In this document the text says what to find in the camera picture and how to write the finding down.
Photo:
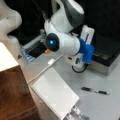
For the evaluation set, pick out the grey metal drawer box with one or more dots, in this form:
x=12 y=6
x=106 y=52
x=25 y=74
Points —
x=106 y=55

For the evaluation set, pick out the brown wooden cabinet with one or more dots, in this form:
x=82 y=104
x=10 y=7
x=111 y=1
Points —
x=16 y=102

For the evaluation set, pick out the white spiral notebook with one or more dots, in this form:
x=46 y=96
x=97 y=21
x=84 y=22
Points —
x=55 y=93

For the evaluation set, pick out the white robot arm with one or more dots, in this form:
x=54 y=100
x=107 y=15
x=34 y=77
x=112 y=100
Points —
x=77 y=50

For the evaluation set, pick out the grey tray with blue items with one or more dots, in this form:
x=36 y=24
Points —
x=34 y=48

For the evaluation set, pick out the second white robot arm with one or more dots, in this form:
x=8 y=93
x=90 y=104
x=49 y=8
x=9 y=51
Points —
x=10 y=20

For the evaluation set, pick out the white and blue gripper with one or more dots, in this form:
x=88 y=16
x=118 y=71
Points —
x=86 y=48

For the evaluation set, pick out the metal clip at notebook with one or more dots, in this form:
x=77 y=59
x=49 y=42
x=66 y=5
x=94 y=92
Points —
x=77 y=111

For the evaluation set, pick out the black marker pen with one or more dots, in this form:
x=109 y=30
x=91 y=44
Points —
x=95 y=91

